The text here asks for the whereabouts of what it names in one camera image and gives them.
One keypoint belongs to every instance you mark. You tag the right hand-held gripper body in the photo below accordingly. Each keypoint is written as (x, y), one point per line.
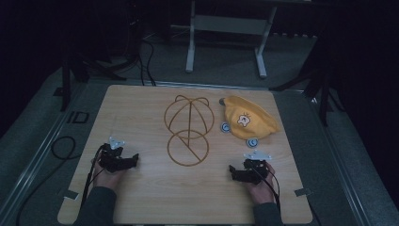
(255, 168)

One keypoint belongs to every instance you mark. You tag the grey tape strip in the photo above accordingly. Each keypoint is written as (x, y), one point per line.
(303, 192)
(71, 195)

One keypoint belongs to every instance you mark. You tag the round grey badge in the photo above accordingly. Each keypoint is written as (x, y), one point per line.
(221, 101)

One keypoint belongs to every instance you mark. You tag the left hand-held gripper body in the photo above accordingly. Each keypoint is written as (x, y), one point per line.
(112, 157)

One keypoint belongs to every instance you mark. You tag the white metal desk frame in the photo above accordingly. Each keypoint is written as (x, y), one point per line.
(226, 25)

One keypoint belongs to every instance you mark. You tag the round blue white badge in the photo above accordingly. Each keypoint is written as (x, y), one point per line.
(252, 142)
(225, 127)

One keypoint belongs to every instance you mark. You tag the yellow hat with cartoon print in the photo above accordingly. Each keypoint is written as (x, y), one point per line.
(247, 118)

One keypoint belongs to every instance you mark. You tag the black tripod stand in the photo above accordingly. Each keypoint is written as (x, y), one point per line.
(73, 72)
(320, 84)

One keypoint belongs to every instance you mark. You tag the person's left hand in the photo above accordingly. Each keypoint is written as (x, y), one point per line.
(106, 179)

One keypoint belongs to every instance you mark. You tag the person's right hand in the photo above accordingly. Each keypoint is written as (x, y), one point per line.
(261, 190)

